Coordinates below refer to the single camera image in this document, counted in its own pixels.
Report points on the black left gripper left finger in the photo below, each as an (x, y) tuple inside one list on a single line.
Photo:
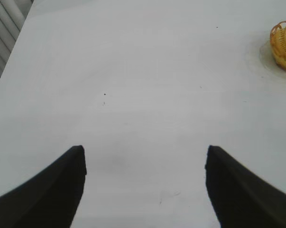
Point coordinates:
[(45, 197)]

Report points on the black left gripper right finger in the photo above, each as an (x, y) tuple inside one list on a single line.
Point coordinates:
[(242, 199)]

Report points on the yellow woven wicker basket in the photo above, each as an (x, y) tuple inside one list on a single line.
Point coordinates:
[(283, 47)]

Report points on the white slatted panel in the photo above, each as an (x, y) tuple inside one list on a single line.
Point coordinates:
[(2, 31)]

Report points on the clear round plastic mat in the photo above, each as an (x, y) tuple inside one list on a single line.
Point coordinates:
[(267, 60)]

